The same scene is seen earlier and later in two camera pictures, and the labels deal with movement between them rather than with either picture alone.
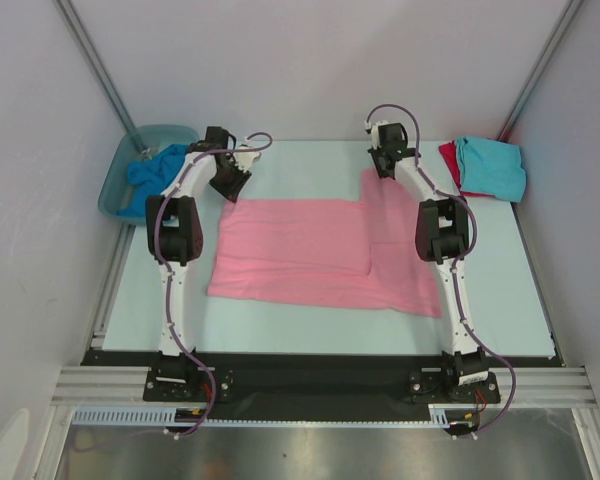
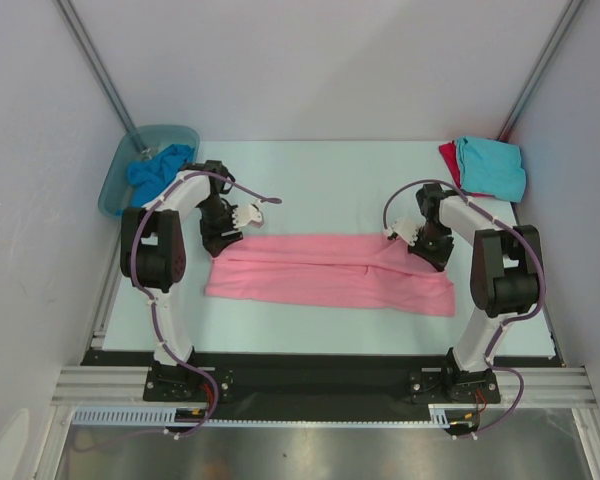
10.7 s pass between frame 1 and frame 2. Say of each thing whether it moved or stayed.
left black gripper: moved
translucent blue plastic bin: stayed
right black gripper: moved
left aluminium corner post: stayed
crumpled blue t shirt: stayed
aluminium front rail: stayed
